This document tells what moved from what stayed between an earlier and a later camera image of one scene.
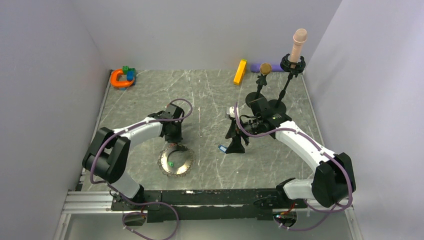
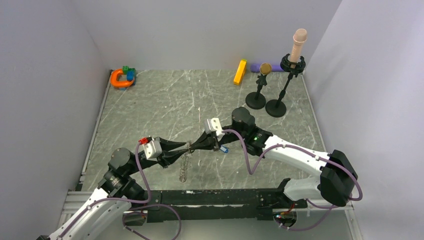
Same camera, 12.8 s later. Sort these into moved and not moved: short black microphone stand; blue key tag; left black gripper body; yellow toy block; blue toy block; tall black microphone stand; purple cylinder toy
Moved: left black gripper body
Not moved: short black microphone stand; blue key tag; blue toy block; purple cylinder toy; yellow toy block; tall black microphone stand
